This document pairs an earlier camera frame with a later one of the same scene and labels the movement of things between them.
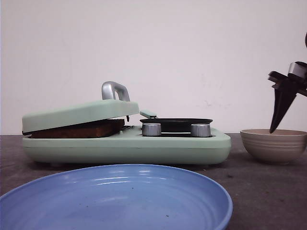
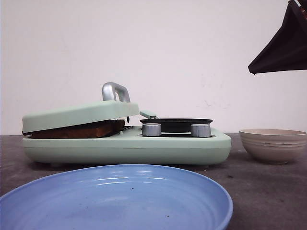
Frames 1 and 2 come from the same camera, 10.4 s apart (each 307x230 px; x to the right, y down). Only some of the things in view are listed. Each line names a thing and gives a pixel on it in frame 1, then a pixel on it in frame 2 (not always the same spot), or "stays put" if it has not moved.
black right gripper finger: (286, 88) -> (288, 51)
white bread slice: (91, 130) stays put
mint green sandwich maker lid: (115, 102) stays put
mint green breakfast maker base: (130, 146) stays put
